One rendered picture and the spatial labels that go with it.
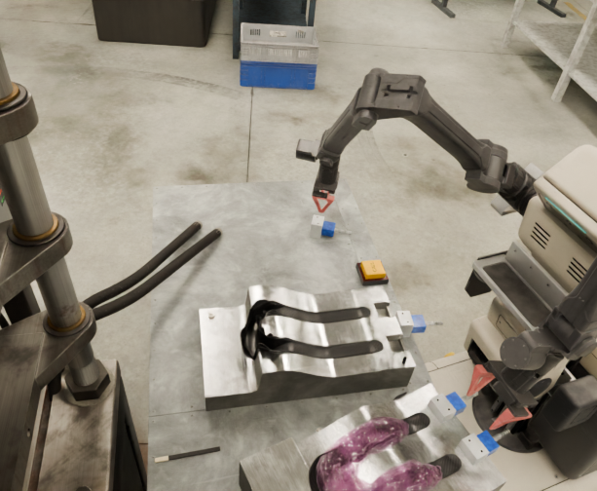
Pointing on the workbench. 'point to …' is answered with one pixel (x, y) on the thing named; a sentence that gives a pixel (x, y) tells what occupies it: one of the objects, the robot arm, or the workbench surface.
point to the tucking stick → (187, 454)
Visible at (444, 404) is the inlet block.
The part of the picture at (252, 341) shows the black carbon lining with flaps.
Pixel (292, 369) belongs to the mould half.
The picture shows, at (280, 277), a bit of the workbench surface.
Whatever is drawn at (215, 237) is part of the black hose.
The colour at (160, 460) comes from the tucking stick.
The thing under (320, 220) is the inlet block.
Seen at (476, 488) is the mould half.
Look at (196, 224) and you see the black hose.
